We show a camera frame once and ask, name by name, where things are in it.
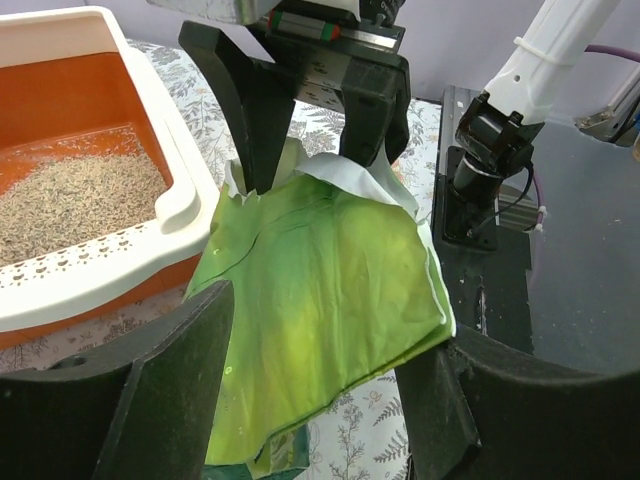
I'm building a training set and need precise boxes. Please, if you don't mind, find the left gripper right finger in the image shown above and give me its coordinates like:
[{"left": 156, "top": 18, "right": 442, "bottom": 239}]
[{"left": 396, "top": 327, "right": 639, "bottom": 479}]

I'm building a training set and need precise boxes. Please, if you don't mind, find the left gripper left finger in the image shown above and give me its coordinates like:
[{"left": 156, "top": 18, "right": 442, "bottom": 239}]
[{"left": 1, "top": 281, "right": 234, "bottom": 479}]

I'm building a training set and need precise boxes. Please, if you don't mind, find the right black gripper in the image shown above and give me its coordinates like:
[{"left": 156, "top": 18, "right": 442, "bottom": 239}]
[{"left": 178, "top": 1, "right": 411, "bottom": 194}]

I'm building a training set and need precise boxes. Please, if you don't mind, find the green litter bag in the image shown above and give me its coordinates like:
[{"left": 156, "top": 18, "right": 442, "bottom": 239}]
[{"left": 186, "top": 138, "right": 456, "bottom": 479}]

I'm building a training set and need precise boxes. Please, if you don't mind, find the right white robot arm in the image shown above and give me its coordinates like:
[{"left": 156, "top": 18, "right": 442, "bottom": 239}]
[{"left": 179, "top": 1, "right": 615, "bottom": 250}]

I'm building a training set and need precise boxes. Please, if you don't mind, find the white orange litter box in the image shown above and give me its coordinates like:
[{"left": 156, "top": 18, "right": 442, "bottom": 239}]
[{"left": 1, "top": 7, "right": 219, "bottom": 348}]

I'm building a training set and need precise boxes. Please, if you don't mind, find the cat litter pile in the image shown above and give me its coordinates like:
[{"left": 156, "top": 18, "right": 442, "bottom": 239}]
[{"left": 1, "top": 154, "right": 167, "bottom": 266}]

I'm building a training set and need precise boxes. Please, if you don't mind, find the floral tablecloth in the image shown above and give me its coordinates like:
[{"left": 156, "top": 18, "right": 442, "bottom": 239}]
[{"left": 1, "top": 41, "right": 441, "bottom": 479}]

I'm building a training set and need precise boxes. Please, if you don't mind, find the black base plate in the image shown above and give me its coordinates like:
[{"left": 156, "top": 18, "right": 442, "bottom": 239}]
[{"left": 431, "top": 92, "right": 541, "bottom": 354}]

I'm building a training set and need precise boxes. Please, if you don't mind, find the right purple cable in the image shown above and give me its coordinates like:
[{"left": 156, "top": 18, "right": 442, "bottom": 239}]
[{"left": 529, "top": 43, "right": 640, "bottom": 234}]

